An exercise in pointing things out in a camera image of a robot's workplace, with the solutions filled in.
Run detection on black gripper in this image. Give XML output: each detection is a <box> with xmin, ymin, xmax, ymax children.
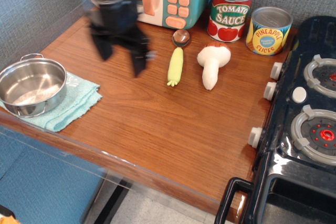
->
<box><xmin>88</xmin><ymin>0</ymin><xmax>156</xmax><ymax>77</ymax></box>

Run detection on white plush mushroom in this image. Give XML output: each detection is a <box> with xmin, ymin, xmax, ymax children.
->
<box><xmin>197</xmin><ymin>41</ymin><xmax>232</xmax><ymax>90</ymax></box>

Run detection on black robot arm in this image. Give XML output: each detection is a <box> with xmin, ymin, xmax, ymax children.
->
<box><xmin>1</xmin><ymin>0</ymin><xmax>154</xmax><ymax>74</ymax></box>

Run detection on stainless steel pot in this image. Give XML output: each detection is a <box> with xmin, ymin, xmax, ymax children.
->
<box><xmin>1</xmin><ymin>53</ymin><xmax>67</xmax><ymax>118</ymax></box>

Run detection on light blue folded cloth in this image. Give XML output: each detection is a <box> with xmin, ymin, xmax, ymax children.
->
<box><xmin>0</xmin><ymin>71</ymin><xmax>103</xmax><ymax>133</ymax></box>

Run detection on tomato sauce can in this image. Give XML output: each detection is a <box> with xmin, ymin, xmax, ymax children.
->
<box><xmin>207</xmin><ymin>0</ymin><xmax>253</xmax><ymax>42</ymax></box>

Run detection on pineapple slices can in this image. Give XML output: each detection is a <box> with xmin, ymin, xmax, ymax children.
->
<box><xmin>246</xmin><ymin>6</ymin><xmax>293</xmax><ymax>56</ymax></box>

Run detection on orange object at corner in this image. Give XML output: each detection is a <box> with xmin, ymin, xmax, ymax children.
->
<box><xmin>0</xmin><ymin>205</ymin><xmax>20</xmax><ymax>224</ymax></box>

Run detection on black toy stove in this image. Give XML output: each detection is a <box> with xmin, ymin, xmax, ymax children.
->
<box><xmin>215</xmin><ymin>16</ymin><xmax>335</xmax><ymax>223</ymax></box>

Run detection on spoon with yellow handle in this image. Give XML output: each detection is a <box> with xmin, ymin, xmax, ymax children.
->
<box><xmin>166</xmin><ymin>29</ymin><xmax>190</xmax><ymax>87</ymax></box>

